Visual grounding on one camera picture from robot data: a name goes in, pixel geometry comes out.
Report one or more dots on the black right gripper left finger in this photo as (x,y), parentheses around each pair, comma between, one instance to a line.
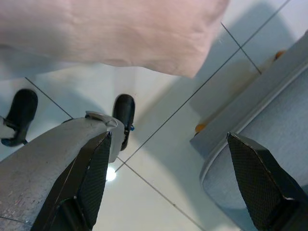
(89,183)

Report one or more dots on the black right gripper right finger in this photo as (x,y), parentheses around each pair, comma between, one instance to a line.
(262,187)

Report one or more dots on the grey fabric pillow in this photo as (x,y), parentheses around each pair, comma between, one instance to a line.
(108,29)

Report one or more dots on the black right robot foot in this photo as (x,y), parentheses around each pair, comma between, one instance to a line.
(125,108)

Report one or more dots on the black robot foot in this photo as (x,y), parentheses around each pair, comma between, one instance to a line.
(22,106)
(125,108)

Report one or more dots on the wooden sofa leg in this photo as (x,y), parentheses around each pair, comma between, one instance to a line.
(201,127)
(279,55)

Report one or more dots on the black left robot foot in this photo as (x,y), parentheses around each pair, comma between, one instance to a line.
(22,106)

